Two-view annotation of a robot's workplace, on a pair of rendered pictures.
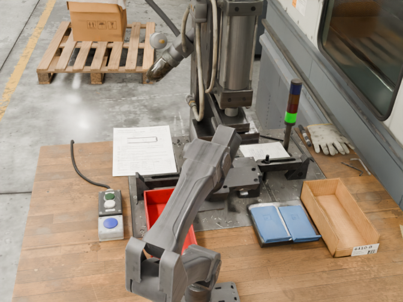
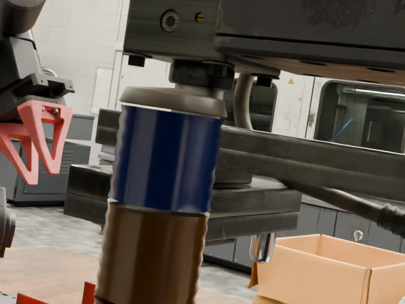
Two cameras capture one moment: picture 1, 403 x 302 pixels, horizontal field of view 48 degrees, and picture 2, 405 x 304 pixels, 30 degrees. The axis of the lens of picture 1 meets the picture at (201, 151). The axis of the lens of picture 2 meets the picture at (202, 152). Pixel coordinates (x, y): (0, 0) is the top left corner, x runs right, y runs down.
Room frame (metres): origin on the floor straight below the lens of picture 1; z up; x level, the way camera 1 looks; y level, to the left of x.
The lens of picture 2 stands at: (1.51, -0.48, 1.19)
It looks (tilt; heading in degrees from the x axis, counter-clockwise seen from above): 3 degrees down; 133
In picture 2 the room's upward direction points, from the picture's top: 9 degrees clockwise
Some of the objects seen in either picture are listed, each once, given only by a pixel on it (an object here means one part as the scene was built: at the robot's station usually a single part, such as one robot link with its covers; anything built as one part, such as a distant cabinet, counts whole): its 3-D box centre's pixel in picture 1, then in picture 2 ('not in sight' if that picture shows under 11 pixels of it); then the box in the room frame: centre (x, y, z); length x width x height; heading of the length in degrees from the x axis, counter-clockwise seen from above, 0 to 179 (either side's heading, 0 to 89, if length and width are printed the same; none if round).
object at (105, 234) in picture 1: (111, 230); not in sight; (0.91, 0.24, 0.90); 0.07 x 0.07 x 0.06; 12
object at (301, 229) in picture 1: (298, 221); not in sight; (0.95, -0.29, 0.93); 0.15 x 0.07 x 0.03; 11
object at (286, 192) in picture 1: (226, 177); not in sight; (1.20, -0.09, 0.88); 0.65 x 0.50 x 0.03; 102
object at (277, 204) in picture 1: (281, 222); not in sight; (0.96, -0.24, 0.91); 0.17 x 0.16 x 0.02; 102
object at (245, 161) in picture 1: (226, 169); not in sight; (1.11, -0.08, 0.98); 0.20 x 0.10 x 0.01; 102
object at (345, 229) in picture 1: (337, 216); not in sight; (0.98, -0.40, 0.93); 0.25 x 0.13 x 0.08; 12
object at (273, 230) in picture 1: (270, 222); not in sight; (0.94, -0.20, 0.93); 0.15 x 0.07 x 0.03; 12
